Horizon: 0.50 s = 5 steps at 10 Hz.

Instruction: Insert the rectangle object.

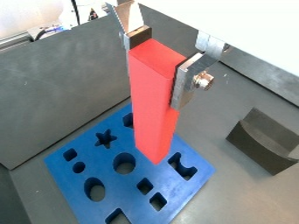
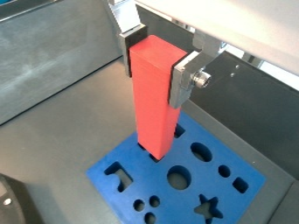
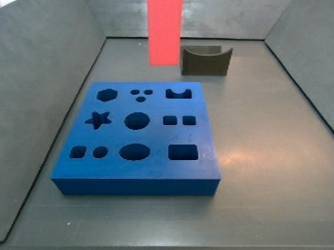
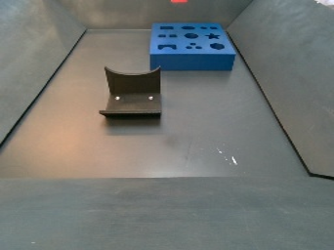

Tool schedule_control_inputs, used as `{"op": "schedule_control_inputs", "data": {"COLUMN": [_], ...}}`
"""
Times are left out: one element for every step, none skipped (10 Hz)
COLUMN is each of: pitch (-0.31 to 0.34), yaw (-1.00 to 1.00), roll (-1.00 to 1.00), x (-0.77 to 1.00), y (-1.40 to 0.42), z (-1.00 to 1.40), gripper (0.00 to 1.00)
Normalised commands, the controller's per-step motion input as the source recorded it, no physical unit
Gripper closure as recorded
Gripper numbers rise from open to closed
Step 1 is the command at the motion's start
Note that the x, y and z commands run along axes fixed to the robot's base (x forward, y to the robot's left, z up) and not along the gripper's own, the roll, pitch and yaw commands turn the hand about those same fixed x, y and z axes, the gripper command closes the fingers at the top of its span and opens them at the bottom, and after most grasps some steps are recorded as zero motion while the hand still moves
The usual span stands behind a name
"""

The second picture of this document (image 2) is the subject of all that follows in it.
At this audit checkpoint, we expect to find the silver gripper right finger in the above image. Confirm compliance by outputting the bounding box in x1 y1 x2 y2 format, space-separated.
168 31 227 109

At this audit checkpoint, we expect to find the red rectangular block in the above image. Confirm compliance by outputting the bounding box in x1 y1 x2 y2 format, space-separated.
129 35 187 159

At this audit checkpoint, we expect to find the blue shape sorting board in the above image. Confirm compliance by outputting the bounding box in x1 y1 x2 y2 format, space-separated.
87 113 265 224

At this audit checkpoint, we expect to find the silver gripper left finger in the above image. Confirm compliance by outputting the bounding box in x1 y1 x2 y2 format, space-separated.
107 0 147 77

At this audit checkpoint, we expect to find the black object at corner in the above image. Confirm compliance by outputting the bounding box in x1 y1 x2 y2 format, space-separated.
0 173 43 224

